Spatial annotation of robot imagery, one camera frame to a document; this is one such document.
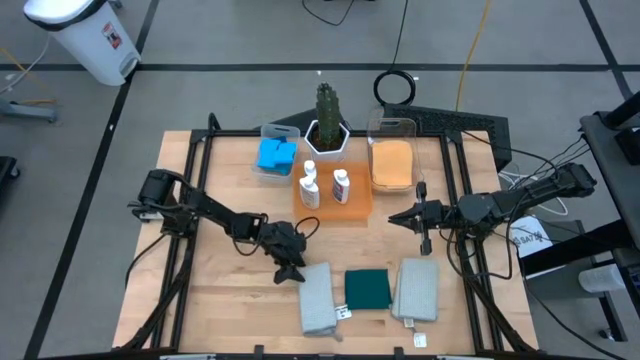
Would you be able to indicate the white printed paper sheet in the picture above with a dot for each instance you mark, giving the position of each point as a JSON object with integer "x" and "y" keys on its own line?
{"x": 530, "y": 237}

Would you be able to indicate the orange cloth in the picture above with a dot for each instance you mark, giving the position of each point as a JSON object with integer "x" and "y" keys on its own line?
{"x": 392, "y": 165}

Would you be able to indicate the tall clear plastic bin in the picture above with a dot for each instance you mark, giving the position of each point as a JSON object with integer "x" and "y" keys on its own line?
{"x": 395, "y": 127}

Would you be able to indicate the black aluminium table frame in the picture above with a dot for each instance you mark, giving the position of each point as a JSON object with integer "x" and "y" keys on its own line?
{"x": 235, "y": 133}

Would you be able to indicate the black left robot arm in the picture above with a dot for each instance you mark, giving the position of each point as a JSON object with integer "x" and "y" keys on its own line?
{"x": 215, "y": 212}

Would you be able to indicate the light blue sponge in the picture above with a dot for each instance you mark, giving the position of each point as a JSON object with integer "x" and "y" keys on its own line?
{"x": 268, "y": 154}
{"x": 280, "y": 139}
{"x": 286, "y": 152}

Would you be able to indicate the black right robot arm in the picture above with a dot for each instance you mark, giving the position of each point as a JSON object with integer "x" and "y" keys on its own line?
{"x": 525, "y": 197}

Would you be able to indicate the black workbench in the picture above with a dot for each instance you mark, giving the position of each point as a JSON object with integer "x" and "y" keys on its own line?
{"x": 610, "y": 165}

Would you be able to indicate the white pedal trash can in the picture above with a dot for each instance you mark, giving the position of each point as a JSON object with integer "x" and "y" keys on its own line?
{"x": 85, "y": 40}

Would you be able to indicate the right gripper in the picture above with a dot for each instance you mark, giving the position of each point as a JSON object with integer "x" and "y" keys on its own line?
{"x": 440, "y": 216}

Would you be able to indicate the white paper tag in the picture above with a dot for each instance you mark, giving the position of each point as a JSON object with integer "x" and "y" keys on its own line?
{"x": 420, "y": 340}
{"x": 342, "y": 312}

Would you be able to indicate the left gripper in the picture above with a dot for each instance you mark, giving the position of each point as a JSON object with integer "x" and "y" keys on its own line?
{"x": 285, "y": 245}

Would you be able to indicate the orange translucent plastic bin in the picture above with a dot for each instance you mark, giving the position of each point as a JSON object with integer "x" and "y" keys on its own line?
{"x": 355, "y": 210}

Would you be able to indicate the dark green cloth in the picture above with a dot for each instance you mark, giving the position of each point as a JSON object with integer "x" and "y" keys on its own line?
{"x": 367, "y": 290}

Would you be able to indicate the grey roll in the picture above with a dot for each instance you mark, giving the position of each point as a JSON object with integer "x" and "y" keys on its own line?
{"x": 600, "y": 278}

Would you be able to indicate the small clear plastic bin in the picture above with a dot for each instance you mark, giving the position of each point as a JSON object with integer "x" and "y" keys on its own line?
{"x": 257, "y": 172}

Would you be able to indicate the black perforated panel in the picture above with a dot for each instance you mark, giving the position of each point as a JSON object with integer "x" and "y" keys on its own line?
{"x": 465, "y": 122}

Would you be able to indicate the grey stand foot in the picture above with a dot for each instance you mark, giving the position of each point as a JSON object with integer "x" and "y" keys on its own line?
{"x": 30, "y": 112}

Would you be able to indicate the grey knitted cloth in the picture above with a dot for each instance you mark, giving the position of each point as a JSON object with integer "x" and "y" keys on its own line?
{"x": 417, "y": 290}
{"x": 317, "y": 300}

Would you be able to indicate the green column cactus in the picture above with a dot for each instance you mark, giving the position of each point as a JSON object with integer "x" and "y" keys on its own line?
{"x": 328, "y": 112}

